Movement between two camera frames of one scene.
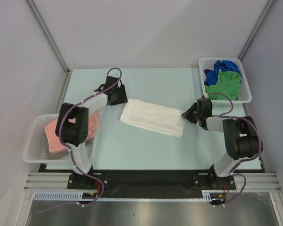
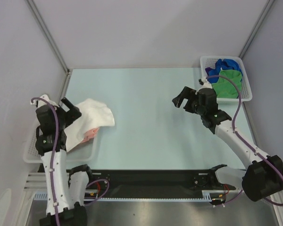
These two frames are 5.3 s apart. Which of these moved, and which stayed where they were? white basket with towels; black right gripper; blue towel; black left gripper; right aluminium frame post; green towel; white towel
Moved: white towel; black left gripper; black right gripper
Stayed: green towel; blue towel; right aluminium frame post; white basket with towels
